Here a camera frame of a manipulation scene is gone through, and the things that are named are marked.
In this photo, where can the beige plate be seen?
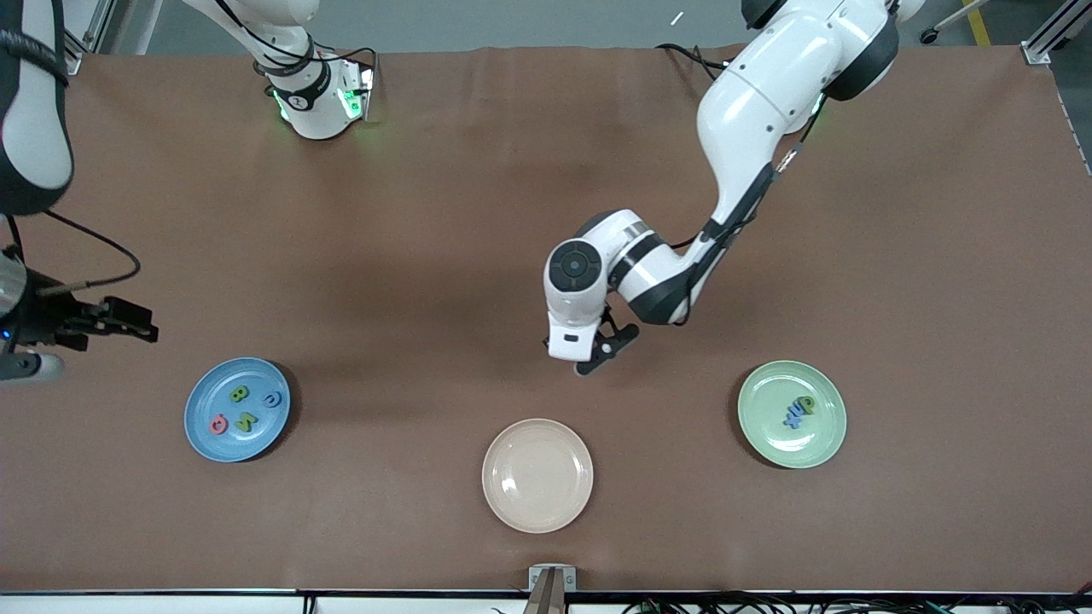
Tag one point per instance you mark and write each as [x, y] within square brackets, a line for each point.
[537, 476]

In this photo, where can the blue foam letter x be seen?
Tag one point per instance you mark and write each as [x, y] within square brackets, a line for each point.
[793, 419]

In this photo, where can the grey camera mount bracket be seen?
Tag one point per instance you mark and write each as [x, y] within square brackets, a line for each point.
[552, 580]

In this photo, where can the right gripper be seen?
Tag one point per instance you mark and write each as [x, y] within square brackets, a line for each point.
[44, 317]

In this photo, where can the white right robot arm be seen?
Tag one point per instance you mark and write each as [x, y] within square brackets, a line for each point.
[34, 128]

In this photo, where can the black caster wheel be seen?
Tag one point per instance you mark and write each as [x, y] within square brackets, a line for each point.
[928, 36]

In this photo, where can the blue plate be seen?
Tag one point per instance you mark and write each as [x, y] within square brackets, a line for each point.
[200, 409]

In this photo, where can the aluminium frame post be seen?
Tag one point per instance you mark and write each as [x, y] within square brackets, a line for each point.
[90, 34]
[1054, 34]

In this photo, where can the pink foam letter Q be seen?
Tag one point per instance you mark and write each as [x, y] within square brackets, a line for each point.
[213, 424]

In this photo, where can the white stand leg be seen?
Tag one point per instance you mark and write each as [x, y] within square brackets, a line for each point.
[960, 15]

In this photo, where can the green foam letter B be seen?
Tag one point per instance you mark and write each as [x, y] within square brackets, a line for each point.
[240, 393]

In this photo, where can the green lowercase foam letter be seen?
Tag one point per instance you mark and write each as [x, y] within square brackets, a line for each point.
[806, 405]

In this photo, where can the green plate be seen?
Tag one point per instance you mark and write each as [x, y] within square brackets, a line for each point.
[768, 435]

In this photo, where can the brown table mat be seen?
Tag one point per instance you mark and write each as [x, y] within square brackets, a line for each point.
[426, 213]

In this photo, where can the green foam letter N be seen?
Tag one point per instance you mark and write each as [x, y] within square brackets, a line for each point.
[246, 420]

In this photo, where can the blue foam letter C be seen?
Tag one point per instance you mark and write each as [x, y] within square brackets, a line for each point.
[267, 399]

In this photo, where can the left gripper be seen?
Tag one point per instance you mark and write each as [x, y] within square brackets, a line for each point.
[544, 341]

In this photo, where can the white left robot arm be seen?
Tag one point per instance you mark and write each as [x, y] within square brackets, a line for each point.
[768, 102]

